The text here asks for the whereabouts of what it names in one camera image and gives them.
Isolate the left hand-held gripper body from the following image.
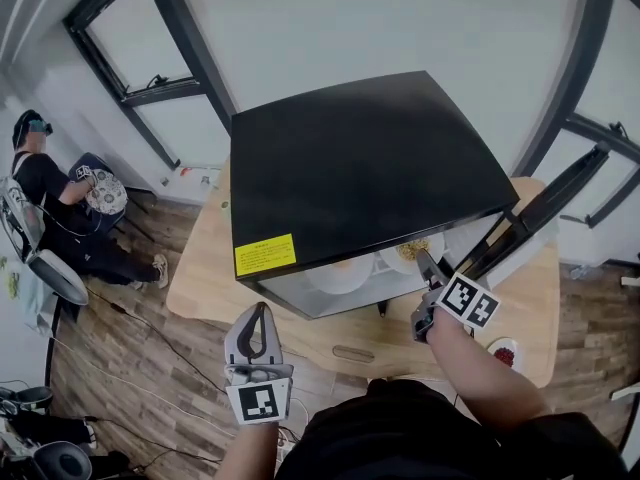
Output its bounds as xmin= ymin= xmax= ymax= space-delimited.
xmin=222 ymin=301 xmax=295 ymax=426

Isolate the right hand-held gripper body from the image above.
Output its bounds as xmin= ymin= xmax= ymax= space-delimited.
xmin=410 ymin=273 xmax=502 ymax=345

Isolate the pile of oat flakes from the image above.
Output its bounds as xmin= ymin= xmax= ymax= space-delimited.
xmin=396 ymin=237 xmax=432 ymax=262

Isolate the white plate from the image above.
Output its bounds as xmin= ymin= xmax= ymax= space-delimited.
xmin=379 ymin=232 xmax=447 ymax=276
xmin=486 ymin=336 xmax=524 ymax=372
xmin=304 ymin=259 xmax=377 ymax=296

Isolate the black mini fridge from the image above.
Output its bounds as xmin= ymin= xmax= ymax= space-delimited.
xmin=229 ymin=69 xmax=612 ymax=320

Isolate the person's left forearm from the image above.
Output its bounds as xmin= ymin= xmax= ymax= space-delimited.
xmin=213 ymin=419 xmax=282 ymax=480

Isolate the person's right forearm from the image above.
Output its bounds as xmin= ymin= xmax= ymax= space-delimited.
xmin=425 ymin=311 xmax=552 ymax=433

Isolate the person's black clothing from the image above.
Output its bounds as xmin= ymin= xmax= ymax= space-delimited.
xmin=276 ymin=376 xmax=629 ymax=480

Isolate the patterned round cushion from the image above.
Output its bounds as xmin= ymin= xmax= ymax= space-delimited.
xmin=86 ymin=168 xmax=129 ymax=216

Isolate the table with white cloth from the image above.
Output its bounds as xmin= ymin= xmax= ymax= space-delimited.
xmin=0 ymin=256 xmax=57 ymax=338

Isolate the black framed window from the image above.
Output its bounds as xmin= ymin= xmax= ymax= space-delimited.
xmin=63 ymin=0 xmax=237 ymax=170
xmin=513 ymin=0 xmax=640 ymax=230

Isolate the blue chair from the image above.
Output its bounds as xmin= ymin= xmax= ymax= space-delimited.
xmin=66 ymin=151 xmax=127 ymax=230

